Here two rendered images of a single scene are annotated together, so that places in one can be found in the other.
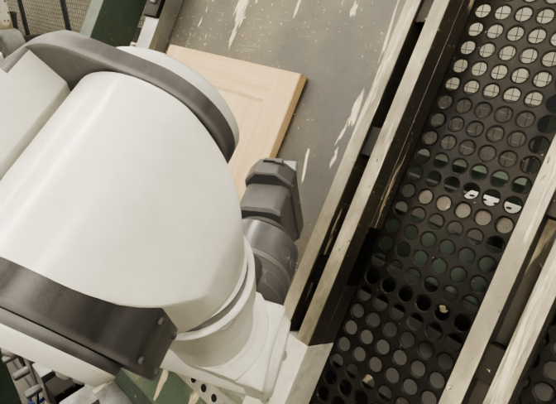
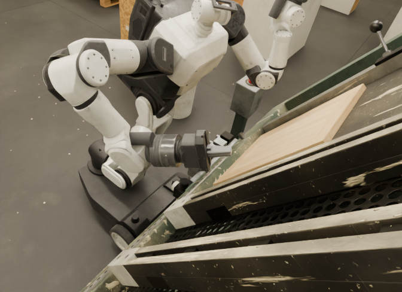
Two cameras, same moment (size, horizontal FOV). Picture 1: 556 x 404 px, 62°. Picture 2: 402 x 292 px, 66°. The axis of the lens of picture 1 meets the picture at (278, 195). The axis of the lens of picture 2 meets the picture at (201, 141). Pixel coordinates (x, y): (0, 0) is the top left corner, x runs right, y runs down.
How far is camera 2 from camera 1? 0.70 m
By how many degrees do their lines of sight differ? 61
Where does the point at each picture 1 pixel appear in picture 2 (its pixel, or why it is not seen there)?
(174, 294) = (55, 88)
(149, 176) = (63, 70)
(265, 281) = (149, 149)
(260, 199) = (186, 137)
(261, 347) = (109, 143)
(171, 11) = (388, 67)
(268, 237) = (167, 145)
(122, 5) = not seen: outside the picture
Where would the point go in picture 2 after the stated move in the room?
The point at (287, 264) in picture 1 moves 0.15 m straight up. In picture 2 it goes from (163, 157) to (166, 111)
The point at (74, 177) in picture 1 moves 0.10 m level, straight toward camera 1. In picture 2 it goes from (60, 61) to (7, 70)
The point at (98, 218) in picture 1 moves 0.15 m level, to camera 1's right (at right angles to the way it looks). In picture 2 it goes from (55, 69) to (37, 114)
